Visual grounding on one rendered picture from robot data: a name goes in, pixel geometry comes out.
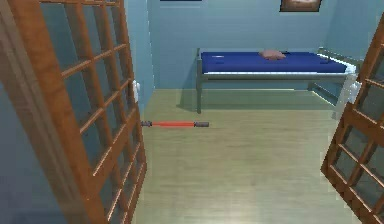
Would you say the red bat with grey ends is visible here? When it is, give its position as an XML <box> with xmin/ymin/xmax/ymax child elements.
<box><xmin>140</xmin><ymin>120</ymin><xmax>210</xmax><ymax>128</ymax></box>

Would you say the brown glazed room door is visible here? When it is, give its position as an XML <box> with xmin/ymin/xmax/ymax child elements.
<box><xmin>0</xmin><ymin>0</ymin><xmax>148</xmax><ymax>224</ymax></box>
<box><xmin>320</xmin><ymin>13</ymin><xmax>384</xmax><ymax>224</ymax></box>

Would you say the white door handle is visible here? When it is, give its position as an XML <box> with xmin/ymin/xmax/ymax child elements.
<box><xmin>132</xmin><ymin>80</ymin><xmax>141</xmax><ymax>103</ymax></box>

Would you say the blue bed with grey frame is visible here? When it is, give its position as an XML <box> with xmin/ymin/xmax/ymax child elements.
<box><xmin>195</xmin><ymin>47</ymin><xmax>364</xmax><ymax>115</ymax></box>

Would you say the brown framed wall picture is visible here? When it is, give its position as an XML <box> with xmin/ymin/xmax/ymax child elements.
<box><xmin>279</xmin><ymin>0</ymin><xmax>323</xmax><ymax>13</ymax></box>

